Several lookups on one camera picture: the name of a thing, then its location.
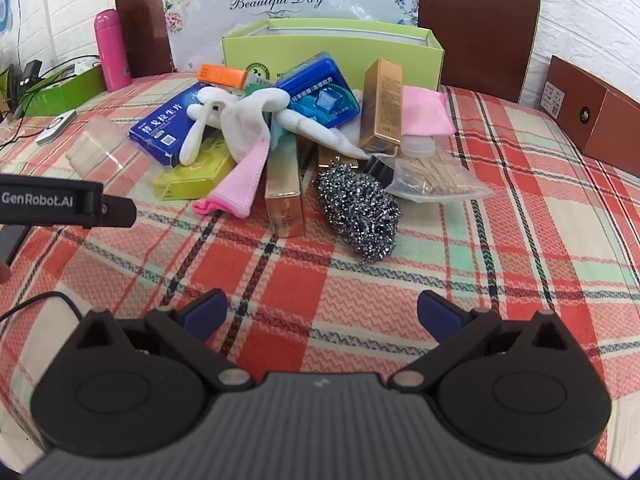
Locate clear bag of toothpicks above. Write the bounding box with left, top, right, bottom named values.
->
left=384, top=152, right=497, bottom=202

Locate black charger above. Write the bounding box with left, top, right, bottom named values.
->
left=10, top=60, right=44, bottom=92

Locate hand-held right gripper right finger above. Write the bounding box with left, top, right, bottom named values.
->
left=391, top=290, right=571, bottom=392

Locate brown wooden headboard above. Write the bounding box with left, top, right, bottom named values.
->
left=115, top=0, right=542, bottom=107

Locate orange small box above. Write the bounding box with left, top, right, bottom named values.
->
left=197, top=63, right=250, bottom=89

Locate pink thermos bottle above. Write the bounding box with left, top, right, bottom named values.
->
left=94, top=9, right=133, bottom=92

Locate clear plastic cup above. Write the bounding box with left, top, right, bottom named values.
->
left=399, top=134, right=437, bottom=159

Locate light green cardboard box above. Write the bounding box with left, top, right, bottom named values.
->
left=222, top=17, right=445, bottom=93

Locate pink cloth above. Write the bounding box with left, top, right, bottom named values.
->
left=192, top=140, right=272, bottom=219
left=400, top=85, right=455, bottom=137

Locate green cardboard tray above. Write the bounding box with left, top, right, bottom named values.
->
left=20, top=64, right=107, bottom=117

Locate gold cardboard box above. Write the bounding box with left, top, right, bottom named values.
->
left=358, top=57, right=404, bottom=154
left=317, top=142, right=362, bottom=171
left=264, top=135, right=307, bottom=239

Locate blue plastic container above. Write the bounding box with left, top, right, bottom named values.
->
left=274, top=51, right=361, bottom=129

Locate silver white remote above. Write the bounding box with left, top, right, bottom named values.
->
left=36, top=109, right=77, bottom=145

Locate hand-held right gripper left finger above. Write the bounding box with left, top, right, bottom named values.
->
left=72, top=289, right=257, bottom=393

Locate black cable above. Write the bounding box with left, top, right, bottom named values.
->
left=0, top=291, right=87, bottom=324

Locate white rabbit figure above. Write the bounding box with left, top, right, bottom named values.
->
left=179, top=87, right=236, bottom=166

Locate white cloth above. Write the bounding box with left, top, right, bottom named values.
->
left=220, top=87, right=372, bottom=162

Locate blue medicine box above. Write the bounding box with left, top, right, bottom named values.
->
left=129, top=82, right=221, bottom=167

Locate steel wool scrubber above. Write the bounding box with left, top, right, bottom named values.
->
left=317, top=157, right=402, bottom=262

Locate clear plastic toothpick box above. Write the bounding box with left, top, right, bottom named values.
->
left=67, top=117, right=127, bottom=179

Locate brown cardboard box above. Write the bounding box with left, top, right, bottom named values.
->
left=542, top=55, right=640, bottom=179

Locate plaid bed sheet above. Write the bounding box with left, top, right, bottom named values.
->
left=0, top=72, right=640, bottom=467

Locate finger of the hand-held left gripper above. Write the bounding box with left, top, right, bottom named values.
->
left=102, top=198, right=137, bottom=227

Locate yellow medicine box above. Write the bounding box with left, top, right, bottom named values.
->
left=152, top=132, right=237, bottom=201

